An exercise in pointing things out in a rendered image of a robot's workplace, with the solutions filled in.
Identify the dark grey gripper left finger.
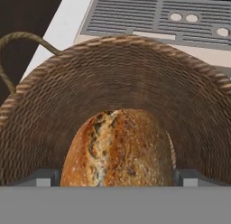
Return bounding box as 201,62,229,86
8,169,63,187

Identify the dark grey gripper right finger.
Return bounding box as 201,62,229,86
172,168,227,187

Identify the brown crusty bread loaf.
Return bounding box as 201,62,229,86
60,108,177,187

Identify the brown woven wicker basket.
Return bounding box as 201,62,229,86
0,31,231,186

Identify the grey grated appliance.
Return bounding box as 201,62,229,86
73,0,231,69

